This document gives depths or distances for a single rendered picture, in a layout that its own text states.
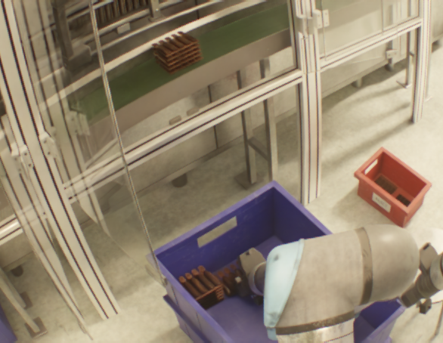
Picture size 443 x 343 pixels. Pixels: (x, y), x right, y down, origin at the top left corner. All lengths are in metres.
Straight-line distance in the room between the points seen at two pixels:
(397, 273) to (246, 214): 0.89
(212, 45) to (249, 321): 0.78
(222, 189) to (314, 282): 1.50
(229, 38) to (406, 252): 1.07
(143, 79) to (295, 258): 0.96
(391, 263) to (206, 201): 1.48
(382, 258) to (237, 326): 0.88
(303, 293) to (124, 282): 1.31
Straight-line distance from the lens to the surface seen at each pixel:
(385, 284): 0.74
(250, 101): 1.61
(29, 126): 1.28
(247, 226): 1.60
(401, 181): 2.16
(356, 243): 0.72
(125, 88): 1.56
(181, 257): 1.52
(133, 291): 1.93
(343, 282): 0.71
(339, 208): 2.09
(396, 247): 0.74
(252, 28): 1.71
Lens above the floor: 1.57
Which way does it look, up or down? 44 degrees down
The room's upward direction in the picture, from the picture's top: 9 degrees counter-clockwise
